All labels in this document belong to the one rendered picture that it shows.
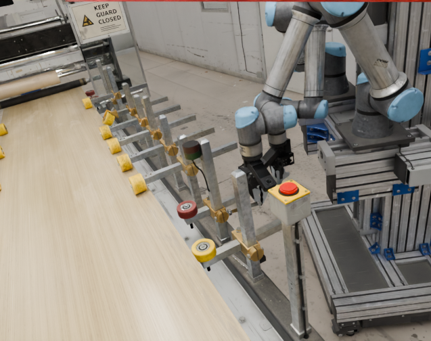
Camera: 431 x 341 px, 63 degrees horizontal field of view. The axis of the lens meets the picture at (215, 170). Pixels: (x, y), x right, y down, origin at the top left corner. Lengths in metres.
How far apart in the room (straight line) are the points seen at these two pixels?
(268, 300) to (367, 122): 0.73
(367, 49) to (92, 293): 1.10
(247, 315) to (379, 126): 0.83
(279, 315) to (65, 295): 0.68
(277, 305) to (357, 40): 0.86
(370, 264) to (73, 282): 1.46
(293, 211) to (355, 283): 1.20
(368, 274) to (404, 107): 1.02
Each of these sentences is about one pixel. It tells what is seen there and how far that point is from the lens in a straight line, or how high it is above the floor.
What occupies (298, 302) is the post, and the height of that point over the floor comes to 0.86.
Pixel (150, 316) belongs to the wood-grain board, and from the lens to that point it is 1.07.
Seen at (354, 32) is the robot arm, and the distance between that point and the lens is 1.15.
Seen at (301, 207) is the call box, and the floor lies 1.19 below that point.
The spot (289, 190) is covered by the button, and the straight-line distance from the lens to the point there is 0.82.
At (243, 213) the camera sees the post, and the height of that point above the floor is 1.01.
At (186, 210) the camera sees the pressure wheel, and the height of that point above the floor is 0.91.
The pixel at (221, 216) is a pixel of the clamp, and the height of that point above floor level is 0.86.
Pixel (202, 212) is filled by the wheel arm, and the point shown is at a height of 0.86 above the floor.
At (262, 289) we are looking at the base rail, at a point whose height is 0.70.
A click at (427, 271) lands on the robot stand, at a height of 0.21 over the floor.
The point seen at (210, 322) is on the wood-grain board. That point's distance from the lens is 1.01.
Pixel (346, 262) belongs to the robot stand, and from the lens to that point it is 2.09.
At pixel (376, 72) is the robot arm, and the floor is 1.33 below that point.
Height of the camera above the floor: 1.70
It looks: 30 degrees down
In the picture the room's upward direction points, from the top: 12 degrees counter-clockwise
